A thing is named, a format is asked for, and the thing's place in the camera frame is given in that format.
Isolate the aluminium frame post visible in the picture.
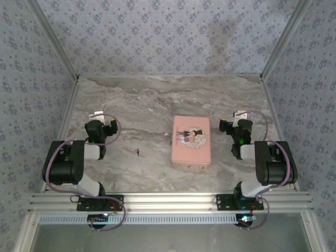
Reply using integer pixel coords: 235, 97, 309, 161
301, 212, 326, 252
26, 0, 80, 80
259, 0, 313, 80
14, 212, 40, 252

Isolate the black controller board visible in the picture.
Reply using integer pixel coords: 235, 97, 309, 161
235, 214, 257, 228
87, 213, 110, 227

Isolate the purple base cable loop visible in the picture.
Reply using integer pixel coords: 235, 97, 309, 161
238, 197, 270, 230
90, 201, 127, 233

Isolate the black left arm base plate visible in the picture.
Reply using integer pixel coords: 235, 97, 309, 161
77, 194, 124, 212

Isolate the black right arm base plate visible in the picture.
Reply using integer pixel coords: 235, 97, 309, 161
215, 194, 264, 211

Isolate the pink tin box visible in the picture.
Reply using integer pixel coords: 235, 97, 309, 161
170, 114, 212, 171

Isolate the white slotted cable duct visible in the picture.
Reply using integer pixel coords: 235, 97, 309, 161
38, 214, 238, 226

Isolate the aluminium cross rail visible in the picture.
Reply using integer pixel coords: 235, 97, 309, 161
27, 191, 314, 214

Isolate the aluminium lower frame post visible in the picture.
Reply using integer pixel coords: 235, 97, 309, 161
301, 212, 326, 252
14, 212, 40, 252

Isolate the aluminium table end rail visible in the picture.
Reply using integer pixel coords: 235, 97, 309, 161
78, 73, 263, 79

